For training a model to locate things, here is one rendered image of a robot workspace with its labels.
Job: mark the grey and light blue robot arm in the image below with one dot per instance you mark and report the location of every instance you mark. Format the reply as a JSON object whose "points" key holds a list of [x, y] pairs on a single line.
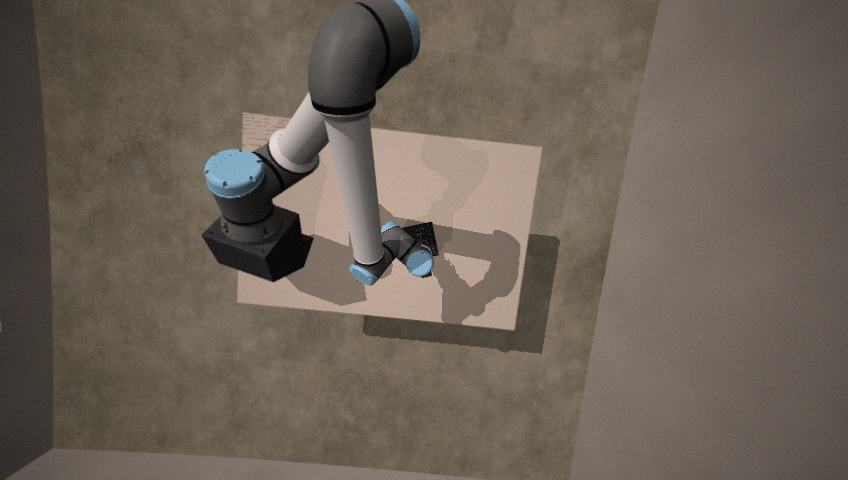
{"points": [[353, 45]]}

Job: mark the black lighting desk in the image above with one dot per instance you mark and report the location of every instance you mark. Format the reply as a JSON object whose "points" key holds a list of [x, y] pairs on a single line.
{"points": [[418, 233]]}

